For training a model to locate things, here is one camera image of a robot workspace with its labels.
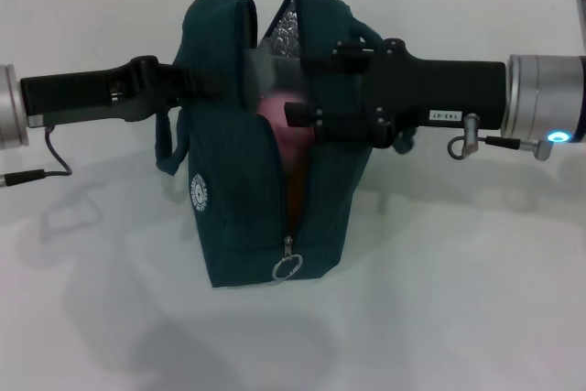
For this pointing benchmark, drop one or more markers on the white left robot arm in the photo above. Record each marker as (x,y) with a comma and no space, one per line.
(9,107)

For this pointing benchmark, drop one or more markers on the pink toy peach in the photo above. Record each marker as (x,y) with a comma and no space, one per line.
(274,111)

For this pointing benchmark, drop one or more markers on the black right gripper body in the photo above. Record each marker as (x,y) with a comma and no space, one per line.
(448,93)

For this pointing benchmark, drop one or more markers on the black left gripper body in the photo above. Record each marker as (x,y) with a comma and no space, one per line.
(78,93)

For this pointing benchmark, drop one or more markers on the dark teal insulated bag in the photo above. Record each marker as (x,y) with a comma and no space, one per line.
(229,180)

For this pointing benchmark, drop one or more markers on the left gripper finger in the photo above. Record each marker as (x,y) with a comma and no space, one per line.
(206,86)

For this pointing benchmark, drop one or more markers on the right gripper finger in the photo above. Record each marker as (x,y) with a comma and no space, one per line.
(348,61)
(352,127)

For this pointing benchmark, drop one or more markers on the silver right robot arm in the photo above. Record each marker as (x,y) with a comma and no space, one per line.
(540,93)

